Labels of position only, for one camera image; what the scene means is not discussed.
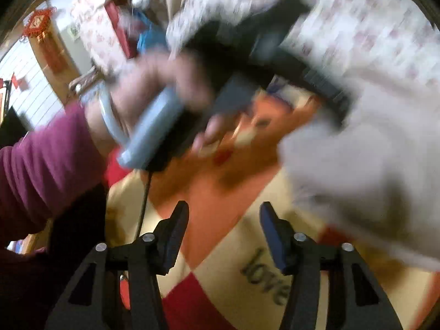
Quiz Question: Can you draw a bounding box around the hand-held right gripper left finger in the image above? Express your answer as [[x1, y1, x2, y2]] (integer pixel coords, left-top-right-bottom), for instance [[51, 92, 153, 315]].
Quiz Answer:
[[44, 200, 190, 330]]

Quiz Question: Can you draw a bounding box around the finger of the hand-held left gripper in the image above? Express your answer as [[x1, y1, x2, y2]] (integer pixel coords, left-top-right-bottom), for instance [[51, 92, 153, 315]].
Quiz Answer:
[[278, 46, 353, 131]]

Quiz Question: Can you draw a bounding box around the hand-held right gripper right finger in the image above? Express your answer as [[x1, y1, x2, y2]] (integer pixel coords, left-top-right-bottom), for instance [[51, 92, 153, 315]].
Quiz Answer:
[[259, 201, 403, 330]]

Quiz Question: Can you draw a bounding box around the beige zip jacket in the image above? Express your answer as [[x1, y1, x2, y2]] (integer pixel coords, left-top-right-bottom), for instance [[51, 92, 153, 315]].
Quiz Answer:
[[278, 72, 440, 272]]

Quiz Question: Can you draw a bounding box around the person's left forearm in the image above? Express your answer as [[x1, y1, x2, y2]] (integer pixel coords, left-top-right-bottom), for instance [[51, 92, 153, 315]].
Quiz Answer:
[[0, 103, 114, 248]]

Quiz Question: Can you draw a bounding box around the person's left hand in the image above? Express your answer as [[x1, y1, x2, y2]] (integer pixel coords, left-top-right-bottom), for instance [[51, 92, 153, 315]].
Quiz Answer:
[[86, 50, 234, 155]]

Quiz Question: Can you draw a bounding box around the orange yellow red blanket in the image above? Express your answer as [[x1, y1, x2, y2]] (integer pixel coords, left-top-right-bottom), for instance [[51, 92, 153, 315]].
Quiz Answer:
[[103, 86, 434, 330]]

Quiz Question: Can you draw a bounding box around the blue object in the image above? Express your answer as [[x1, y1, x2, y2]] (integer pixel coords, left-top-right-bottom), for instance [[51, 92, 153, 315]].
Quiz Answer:
[[137, 10, 167, 52]]

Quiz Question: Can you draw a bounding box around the floral bed sheet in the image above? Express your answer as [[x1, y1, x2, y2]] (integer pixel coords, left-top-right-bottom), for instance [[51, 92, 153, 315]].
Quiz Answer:
[[167, 0, 440, 86]]

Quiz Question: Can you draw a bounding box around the person's dark clothing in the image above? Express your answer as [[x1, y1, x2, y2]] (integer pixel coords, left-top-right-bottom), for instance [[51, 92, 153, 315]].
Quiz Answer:
[[0, 182, 131, 330]]

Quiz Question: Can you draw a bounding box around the red box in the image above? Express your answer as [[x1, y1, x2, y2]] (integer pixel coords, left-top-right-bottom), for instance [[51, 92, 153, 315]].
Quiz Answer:
[[105, 2, 138, 59]]

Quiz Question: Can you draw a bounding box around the pink floral cloth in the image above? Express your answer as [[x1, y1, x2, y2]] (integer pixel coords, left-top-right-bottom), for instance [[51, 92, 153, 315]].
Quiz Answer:
[[70, 0, 128, 73]]

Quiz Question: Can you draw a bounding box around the light blue wristband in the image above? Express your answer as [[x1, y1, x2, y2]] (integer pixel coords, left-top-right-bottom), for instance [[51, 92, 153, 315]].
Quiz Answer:
[[80, 82, 129, 145]]

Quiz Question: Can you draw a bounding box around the wooden door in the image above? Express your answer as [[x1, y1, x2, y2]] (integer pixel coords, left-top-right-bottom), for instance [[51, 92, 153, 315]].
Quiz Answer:
[[29, 31, 83, 104]]

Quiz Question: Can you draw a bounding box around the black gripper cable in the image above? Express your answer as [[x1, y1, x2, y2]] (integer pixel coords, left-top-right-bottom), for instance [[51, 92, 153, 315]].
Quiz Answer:
[[136, 168, 153, 239]]

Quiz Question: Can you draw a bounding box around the red knot wall ornament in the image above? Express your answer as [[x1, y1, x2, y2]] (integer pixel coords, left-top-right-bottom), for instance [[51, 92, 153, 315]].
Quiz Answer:
[[19, 7, 57, 43]]

